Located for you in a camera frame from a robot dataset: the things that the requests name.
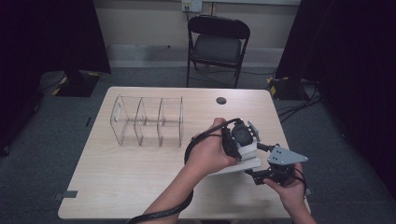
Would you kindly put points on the person's right hand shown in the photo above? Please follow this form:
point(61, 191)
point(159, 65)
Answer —
point(292, 194)

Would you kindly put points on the dark curtain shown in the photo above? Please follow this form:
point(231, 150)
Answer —
point(351, 62)
point(46, 37)

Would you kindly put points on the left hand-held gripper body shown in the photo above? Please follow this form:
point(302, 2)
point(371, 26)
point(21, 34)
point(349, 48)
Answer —
point(243, 135)

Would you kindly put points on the blue book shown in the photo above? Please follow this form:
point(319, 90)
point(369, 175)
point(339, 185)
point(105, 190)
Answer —
point(249, 152)

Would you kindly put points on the black folding chair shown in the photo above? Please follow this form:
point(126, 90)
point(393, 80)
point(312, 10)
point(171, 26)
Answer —
point(216, 48)

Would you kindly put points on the grey floor tape strip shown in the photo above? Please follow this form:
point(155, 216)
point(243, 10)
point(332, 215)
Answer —
point(66, 195)

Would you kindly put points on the black stand base yellow tape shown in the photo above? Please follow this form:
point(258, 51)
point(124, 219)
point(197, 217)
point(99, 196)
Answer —
point(286, 88)
point(77, 84)

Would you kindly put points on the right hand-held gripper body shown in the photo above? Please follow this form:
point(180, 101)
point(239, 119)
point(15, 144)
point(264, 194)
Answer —
point(283, 157)

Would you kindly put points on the person's left hand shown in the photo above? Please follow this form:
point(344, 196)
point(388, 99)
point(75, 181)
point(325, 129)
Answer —
point(208, 152)

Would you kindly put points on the white wall outlet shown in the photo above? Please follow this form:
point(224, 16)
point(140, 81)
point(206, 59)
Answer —
point(192, 5)

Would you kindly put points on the clear acrylic book rack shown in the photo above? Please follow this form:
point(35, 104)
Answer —
point(146, 123)

